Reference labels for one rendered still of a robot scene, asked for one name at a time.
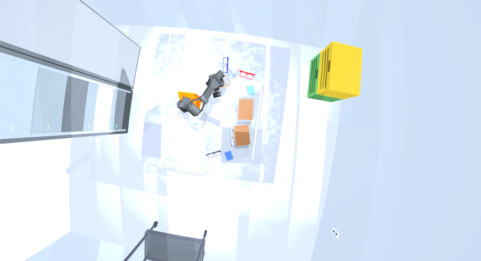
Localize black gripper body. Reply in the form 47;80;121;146
209;74;221;98

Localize black thin-framed glasses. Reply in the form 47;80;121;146
206;150;221;158

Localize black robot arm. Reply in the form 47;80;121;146
176;70;225;117

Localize light blue flat square pad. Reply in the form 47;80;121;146
247;86;255;95
225;151;233;161

